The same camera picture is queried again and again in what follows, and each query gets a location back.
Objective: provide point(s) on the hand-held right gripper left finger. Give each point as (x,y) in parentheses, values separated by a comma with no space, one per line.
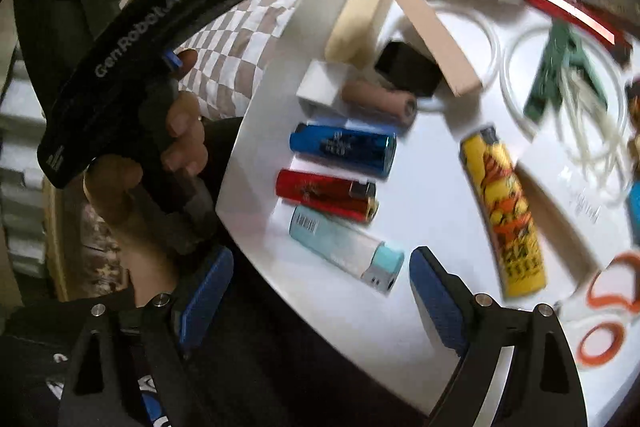
(205,297)

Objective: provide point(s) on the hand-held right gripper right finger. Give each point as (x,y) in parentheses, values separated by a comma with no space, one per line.
(435,302)

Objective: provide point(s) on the white shallow box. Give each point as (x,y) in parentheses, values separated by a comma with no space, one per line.
(425,207)

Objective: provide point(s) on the white teal lighter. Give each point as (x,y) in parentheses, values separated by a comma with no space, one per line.
(340,247)

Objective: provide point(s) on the person's left hand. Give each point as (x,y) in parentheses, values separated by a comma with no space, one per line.
(187,127)

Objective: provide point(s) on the pale wooden block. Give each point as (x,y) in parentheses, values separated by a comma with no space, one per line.
(365,7)

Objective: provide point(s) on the person's dark clothing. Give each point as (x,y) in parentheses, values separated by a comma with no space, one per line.
(280,357)

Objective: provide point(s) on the pale blue curtain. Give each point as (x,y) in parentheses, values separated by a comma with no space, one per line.
(20,147)

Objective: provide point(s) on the yellow printed lighter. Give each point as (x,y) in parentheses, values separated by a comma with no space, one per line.
(505,217)

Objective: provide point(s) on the white eraser block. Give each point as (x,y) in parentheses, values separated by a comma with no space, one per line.
(320,87)

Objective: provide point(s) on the pinkish wooden block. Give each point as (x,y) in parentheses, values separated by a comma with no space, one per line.
(435,42)

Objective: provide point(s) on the black cube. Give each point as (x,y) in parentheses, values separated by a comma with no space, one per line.
(407,69)

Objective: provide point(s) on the orange rubber band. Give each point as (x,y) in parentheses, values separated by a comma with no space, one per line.
(600,292)

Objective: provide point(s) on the brown cylinder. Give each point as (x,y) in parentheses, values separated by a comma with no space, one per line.
(380,103)

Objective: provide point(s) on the blue lighter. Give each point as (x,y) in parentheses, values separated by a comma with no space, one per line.
(345,149)

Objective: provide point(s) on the blue packet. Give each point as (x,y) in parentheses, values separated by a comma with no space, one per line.
(634,212)

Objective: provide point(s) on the green clothespin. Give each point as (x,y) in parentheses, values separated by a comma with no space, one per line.
(560,67)

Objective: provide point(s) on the long red lighter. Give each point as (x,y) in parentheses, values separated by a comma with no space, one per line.
(575,14)

